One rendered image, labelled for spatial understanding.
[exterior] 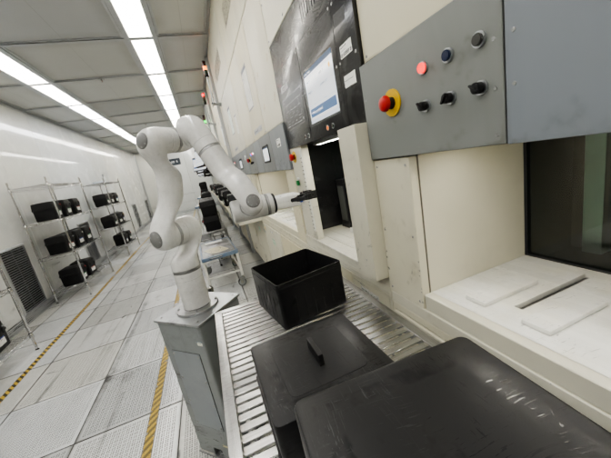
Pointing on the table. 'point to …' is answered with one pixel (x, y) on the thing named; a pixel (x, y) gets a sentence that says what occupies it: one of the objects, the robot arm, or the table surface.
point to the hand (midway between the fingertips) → (309, 194)
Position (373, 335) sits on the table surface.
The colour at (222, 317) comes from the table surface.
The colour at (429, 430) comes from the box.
